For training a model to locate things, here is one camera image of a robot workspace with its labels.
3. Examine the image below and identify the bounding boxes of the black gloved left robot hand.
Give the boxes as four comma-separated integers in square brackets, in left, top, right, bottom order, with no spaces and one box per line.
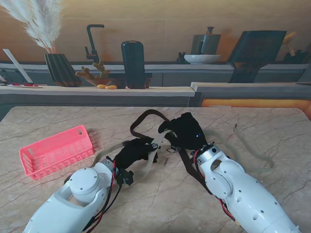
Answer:
[114,138,160,175]

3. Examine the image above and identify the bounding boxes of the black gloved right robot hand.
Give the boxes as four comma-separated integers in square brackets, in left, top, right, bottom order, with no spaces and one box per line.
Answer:
[157,112,207,152]

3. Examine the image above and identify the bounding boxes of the beige braided belt black leather ends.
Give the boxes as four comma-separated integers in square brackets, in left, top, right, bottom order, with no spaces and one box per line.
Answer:
[91,130,176,183]

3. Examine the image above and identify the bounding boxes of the dark brown webbing belt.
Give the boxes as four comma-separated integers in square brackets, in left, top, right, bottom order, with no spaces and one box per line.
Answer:
[130,109,212,195]

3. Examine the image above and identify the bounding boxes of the pale beige webbing belt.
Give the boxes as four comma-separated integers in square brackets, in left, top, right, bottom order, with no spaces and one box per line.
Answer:
[201,123,275,173]

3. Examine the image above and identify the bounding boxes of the pink plastic storage basket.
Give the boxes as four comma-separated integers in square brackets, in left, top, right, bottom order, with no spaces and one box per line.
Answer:
[19,124,95,181]

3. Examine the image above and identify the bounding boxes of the grey counter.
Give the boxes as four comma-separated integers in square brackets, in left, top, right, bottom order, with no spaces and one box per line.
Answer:
[190,82,311,108]

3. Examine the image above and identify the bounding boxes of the white speckled bowl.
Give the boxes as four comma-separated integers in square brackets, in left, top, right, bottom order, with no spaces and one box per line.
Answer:
[184,54,222,65]

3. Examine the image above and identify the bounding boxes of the cactus plant in bowl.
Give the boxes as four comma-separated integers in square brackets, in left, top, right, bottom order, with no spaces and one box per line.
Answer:
[74,60,112,87]

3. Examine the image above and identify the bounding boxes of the tall dark canister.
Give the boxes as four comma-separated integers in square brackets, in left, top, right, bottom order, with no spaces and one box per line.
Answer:
[121,40,146,89]

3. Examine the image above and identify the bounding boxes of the grey pot with lid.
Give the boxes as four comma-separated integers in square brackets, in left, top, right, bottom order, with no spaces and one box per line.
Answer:
[190,26,222,55]

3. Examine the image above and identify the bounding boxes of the dark ribbed vase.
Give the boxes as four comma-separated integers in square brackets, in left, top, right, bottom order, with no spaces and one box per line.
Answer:
[44,53,82,87]

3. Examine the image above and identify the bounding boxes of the black kitchen faucet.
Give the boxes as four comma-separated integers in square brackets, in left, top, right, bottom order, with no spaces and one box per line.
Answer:
[84,24,105,64]

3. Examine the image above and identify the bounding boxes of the plate with red slices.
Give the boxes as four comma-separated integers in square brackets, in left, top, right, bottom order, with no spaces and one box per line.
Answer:
[6,83,44,88]

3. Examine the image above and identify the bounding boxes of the dark utensil holder with utensils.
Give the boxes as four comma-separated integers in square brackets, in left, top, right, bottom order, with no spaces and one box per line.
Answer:
[283,31,309,64]

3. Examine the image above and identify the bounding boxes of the white leaning board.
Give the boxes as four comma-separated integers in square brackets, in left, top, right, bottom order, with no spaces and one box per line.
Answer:
[2,48,33,84]

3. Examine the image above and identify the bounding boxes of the white pampas grass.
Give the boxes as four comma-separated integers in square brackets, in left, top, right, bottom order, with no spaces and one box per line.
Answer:
[0,0,63,54]

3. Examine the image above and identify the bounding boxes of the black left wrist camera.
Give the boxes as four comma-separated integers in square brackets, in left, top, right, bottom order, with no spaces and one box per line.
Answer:
[116,168,135,186]

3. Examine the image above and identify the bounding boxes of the red black left arm cables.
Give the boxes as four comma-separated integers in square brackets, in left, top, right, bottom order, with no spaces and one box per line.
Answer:
[82,157,122,231]

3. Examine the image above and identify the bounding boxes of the red black arm cables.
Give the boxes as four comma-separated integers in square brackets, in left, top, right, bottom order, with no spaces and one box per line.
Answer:
[193,149,243,228]
[82,157,122,231]

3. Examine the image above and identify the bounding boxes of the red black right arm cables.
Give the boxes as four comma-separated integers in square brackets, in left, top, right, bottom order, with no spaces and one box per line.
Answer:
[193,149,243,228]

